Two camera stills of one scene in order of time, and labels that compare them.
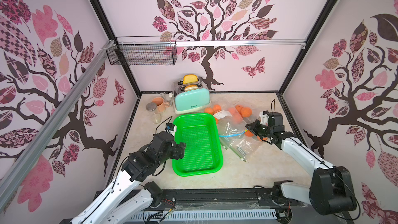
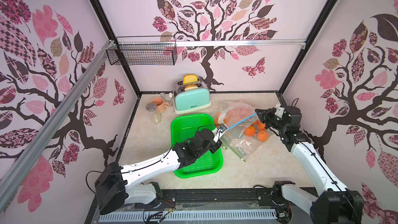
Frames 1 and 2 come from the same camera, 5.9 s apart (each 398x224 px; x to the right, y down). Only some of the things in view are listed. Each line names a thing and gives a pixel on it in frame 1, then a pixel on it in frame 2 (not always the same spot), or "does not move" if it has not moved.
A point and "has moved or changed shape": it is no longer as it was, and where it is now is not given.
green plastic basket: (203, 153) does not move
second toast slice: (190, 87) does not move
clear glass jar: (156, 117) does not move
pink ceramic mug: (160, 103) does not move
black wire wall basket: (143, 51) does not move
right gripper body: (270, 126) -> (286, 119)
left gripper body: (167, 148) -> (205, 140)
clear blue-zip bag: (235, 138) has moved or changed shape
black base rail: (258, 197) does not move
